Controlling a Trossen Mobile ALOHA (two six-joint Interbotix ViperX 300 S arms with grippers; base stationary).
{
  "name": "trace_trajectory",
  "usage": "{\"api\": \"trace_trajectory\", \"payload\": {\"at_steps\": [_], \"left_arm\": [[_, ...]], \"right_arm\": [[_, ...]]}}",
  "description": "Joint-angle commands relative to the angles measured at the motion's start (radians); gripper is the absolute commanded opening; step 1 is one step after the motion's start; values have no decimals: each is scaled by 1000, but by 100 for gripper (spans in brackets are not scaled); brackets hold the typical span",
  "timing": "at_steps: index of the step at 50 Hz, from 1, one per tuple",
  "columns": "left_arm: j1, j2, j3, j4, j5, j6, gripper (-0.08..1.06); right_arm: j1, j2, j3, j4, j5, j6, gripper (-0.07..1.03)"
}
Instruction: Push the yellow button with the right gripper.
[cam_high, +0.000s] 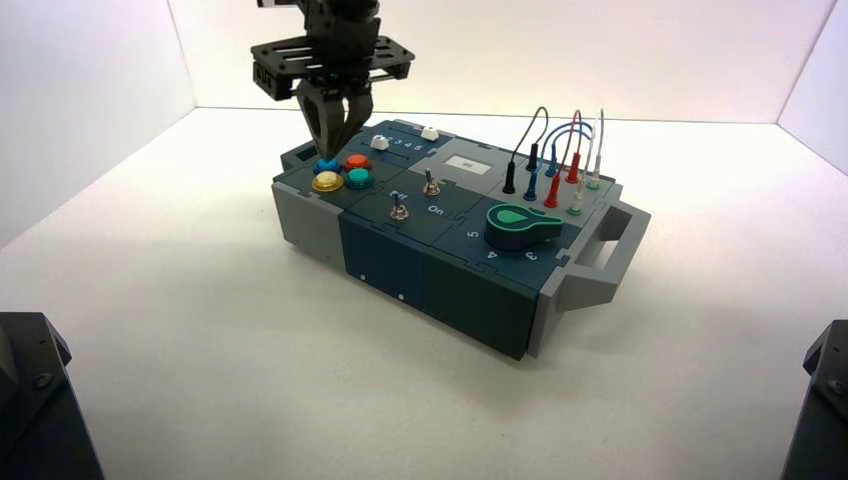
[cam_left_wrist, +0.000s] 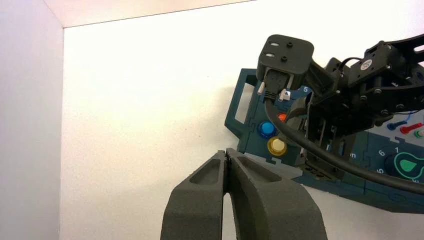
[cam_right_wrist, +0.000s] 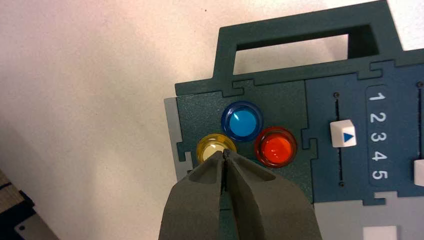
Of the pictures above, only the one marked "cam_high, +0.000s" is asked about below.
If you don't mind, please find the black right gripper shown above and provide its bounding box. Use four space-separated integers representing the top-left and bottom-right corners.
250 13 417 160

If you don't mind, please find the yellow push button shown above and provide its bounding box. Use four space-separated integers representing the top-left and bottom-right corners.
311 170 346 194

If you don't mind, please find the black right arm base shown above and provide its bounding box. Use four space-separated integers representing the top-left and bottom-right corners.
781 319 848 480

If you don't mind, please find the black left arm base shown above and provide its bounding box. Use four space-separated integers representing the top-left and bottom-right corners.
0 312 106 480

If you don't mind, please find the white display label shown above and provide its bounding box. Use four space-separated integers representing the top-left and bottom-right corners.
444 155 492 176

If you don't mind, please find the green rotary knob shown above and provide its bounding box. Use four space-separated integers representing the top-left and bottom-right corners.
484 203 565 253

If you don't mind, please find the grey and blue control box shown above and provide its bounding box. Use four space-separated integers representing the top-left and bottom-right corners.
271 119 653 361

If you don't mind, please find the black jumper cable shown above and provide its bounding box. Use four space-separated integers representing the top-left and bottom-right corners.
502 105 550 195

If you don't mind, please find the blue jumper cable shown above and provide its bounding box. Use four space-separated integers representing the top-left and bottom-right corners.
523 122 593 203

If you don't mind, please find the red jumper cable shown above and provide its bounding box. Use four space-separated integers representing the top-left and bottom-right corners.
543 109 584 209

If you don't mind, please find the white jumper cable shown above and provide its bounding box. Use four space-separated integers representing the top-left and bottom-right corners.
569 107 605 212

